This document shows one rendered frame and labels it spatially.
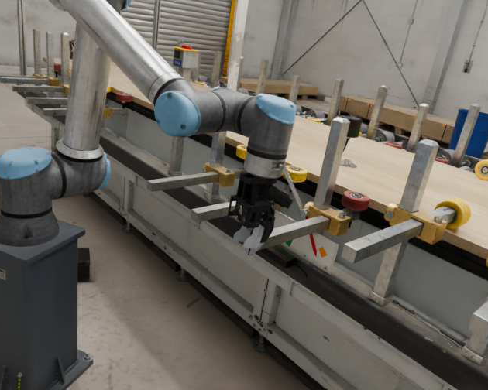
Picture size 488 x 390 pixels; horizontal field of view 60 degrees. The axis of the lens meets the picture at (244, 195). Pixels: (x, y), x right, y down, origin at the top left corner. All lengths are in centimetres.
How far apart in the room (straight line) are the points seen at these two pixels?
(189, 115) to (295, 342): 123
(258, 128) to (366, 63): 912
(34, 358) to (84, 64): 98
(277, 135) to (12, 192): 86
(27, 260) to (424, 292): 118
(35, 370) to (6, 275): 37
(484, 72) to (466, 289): 759
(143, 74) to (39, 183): 62
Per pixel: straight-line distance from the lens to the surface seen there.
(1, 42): 876
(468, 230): 132
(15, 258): 144
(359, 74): 1007
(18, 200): 144
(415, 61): 937
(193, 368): 189
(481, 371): 114
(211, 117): 88
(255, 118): 90
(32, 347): 163
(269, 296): 182
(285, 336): 186
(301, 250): 132
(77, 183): 149
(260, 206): 94
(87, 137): 145
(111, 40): 102
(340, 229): 122
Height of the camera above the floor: 132
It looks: 21 degrees down
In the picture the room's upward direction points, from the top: 9 degrees clockwise
